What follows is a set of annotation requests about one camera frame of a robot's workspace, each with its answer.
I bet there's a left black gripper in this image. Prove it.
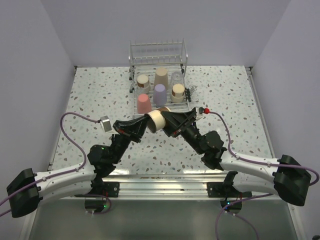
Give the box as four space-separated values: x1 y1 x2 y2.
109 114 150 164

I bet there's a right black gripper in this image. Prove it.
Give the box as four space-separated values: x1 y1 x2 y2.
156 109 205 155

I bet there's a steel cup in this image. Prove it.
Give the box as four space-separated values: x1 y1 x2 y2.
136 74 151 93
145 106 171 134
170 83 185 103

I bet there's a red plastic cup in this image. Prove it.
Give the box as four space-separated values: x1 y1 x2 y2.
137 94 152 114

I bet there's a purple plastic cup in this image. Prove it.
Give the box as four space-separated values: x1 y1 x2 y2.
153 84 167 107

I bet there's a large clear glass cup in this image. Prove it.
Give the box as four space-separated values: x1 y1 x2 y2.
169 71 185 88

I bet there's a tan paper cup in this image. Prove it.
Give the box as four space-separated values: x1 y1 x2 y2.
154 67 169 90

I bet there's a small clear glass cup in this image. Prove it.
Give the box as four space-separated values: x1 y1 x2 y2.
135 86 145 97

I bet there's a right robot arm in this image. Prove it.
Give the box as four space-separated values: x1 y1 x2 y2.
161 107 312 207

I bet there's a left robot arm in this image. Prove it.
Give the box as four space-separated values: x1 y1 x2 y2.
1 115 150 218

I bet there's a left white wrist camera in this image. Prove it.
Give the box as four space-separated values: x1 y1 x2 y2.
99 115 112 133

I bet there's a silver wire dish rack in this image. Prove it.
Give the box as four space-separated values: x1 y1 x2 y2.
128 38 195 119

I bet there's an aluminium frame rail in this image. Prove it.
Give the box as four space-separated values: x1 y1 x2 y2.
32 174 297 200

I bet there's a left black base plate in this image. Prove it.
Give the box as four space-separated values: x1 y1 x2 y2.
75 181 120 198

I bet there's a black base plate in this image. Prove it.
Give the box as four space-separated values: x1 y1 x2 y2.
75 181 120 198
206 182 253 199

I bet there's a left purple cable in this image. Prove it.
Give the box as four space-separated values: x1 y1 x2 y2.
0 111 114 218

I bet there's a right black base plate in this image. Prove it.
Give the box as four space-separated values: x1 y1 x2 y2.
206 182 253 199

